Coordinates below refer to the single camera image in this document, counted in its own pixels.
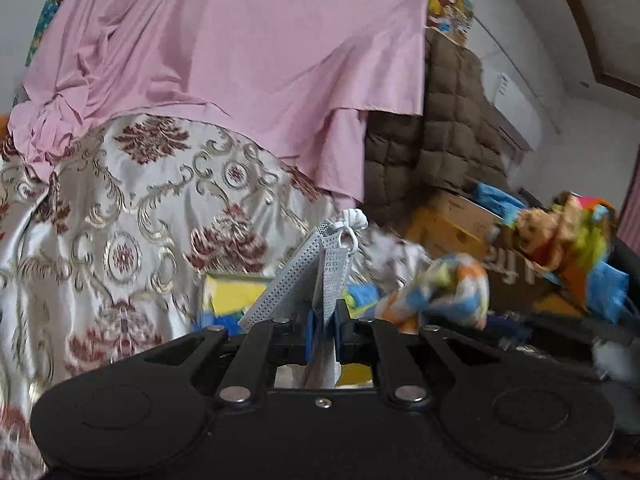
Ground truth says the colourful printed cloth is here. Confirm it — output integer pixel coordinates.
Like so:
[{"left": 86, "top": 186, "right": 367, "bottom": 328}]
[{"left": 495, "top": 192, "right": 631, "bottom": 321}]

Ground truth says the colourful wall poster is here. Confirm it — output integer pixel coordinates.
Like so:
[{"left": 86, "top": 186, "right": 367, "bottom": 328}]
[{"left": 427, "top": 0, "right": 476, "bottom": 46}]

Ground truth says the brown quilted blanket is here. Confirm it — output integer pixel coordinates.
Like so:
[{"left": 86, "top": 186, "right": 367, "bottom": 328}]
[{"left": 362, "top": 27, "right": 523, "bottom": 241}]

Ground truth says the white air conditioner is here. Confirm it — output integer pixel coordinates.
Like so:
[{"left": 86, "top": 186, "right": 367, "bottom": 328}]
[{"left": 482, "top": 67, "right": 543, "bottom": 153}]

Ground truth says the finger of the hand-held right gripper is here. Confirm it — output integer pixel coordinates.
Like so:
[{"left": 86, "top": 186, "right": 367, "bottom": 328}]
[{"left": 487, "top": 310, "right": 533, "bottom": 348}]

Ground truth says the floral satin bedspread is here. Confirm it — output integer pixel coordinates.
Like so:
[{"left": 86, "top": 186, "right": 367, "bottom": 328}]
[{"left": 0, "top": 112, "right": 433, "bottom": 480}]

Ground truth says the wooden door frame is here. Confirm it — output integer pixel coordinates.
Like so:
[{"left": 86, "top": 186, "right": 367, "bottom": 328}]
[{"left": 545, "top": 0, "right": 640, "bottom": 93}]

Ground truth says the cardboard box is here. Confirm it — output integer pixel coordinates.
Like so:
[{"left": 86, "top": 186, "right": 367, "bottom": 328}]
[
  {"left": 430, "top": 192, "right": 506, "bottom": 233},
  {"left": 487, "top": 240, "right": 566, "bottom": 306}
]

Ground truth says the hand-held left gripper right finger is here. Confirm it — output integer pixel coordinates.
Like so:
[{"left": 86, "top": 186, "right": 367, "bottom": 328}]
[{"left": 333, "top": 300, "right": 503, "bottom": 407}]

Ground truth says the shallow tray with cartoon print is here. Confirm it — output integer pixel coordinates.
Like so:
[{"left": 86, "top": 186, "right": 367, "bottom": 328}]
[{"left": 197, "top": 272, "right": 383, "bottom": 389}]

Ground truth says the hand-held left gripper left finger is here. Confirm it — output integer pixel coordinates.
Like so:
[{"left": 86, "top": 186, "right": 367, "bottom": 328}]
[{"left": 142, "top": 309, "right": 318, "bottom": 407}]

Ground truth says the blue cloth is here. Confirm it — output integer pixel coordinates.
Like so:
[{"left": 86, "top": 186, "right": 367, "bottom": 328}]
[{"left": 587, "top": 260, "right": 631, "bottom": 323}]

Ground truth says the orange blue striped sock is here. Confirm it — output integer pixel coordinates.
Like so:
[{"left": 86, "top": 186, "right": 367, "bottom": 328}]
[{"left": 375, "top": 254, "right": 492, "bottom": 335}]

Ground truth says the grey patterned fabric pouch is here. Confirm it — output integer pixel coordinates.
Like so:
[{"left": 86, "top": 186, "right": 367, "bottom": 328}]
[{"left": 237, "top": 208, "right": 369, "bottom": 390}]

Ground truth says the pink bed sheet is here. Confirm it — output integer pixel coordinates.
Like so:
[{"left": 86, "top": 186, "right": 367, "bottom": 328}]
[{"left": 10, "top": 0, "right": 433, "bottom": 206}]

